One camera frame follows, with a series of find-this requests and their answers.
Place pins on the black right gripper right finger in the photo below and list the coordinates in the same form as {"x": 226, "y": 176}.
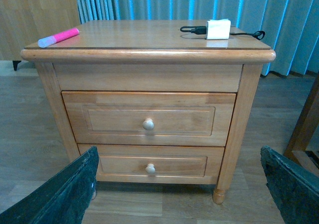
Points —
{"x": 294, "y": 190}

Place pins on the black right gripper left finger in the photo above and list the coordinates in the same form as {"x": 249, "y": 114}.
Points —
{"x": 63, "y": 199}

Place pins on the wooden drawer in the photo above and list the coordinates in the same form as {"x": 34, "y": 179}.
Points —
{"x": 159, "y": 164}
{"x": 150, "y": 118}

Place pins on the pink marker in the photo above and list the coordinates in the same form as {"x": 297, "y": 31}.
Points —
{"x": 53, "y": 39}

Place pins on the wooden nightstand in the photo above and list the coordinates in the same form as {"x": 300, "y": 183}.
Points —
{"x": 153, "y": 56}

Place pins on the grey blue curtain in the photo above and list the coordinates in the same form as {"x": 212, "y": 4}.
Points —
{"x": 291, "y": 26}

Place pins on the white charger block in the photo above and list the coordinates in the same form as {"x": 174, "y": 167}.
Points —
{"x": 218, "y": 29}

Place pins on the light wood cabinet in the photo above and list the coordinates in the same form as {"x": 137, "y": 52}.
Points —
{"x": 23, "y": 22}

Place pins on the dark wooden furniture frame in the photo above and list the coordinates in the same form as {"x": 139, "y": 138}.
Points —
{"x": 304, "y": 130}

